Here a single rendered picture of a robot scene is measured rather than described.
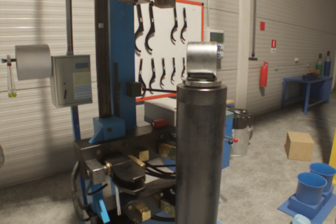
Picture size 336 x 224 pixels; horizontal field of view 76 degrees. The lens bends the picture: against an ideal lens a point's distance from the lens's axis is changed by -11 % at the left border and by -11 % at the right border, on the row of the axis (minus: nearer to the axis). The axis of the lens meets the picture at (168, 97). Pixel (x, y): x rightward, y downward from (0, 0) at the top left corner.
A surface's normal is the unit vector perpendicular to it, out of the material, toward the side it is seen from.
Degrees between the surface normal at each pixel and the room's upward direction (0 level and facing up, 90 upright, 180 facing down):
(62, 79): 90
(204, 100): 90
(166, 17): 90
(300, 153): 90
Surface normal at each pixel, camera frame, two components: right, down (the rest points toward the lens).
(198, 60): -0.18, 0.25
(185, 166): -0.64, 0.16
